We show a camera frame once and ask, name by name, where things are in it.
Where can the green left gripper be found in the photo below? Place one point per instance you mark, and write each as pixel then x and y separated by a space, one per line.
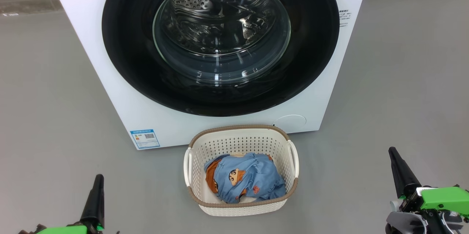
pixel 66 230

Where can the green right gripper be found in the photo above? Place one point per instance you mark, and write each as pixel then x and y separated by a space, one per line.
pixel 445 197

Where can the blue cartoon print garment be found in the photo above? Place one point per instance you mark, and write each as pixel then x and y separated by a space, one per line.
pixel 256 182

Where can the black glass washer door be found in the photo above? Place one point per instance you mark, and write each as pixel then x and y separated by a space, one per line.
pixel 128 43

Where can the white front-load washing machine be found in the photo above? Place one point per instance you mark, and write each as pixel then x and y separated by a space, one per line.
pixel 91 43

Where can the stainless steel washer drum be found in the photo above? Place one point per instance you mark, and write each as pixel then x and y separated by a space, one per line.
pixel 190 3

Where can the blue energy label sticker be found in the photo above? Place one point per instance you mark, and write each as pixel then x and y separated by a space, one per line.
pixel 144 139

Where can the round drain filter cover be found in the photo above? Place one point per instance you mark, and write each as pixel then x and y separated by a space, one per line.
pixel 291 124

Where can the cream perforated laundry basket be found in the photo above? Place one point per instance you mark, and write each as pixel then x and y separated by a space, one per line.
pixel 242 142

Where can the small printed text label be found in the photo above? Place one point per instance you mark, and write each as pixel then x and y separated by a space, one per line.
pixel 343 18

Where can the small white floor tape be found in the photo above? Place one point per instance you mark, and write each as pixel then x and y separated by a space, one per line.
pixel 10 14

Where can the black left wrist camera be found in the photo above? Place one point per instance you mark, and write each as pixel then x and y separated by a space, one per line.
pixel 31 229

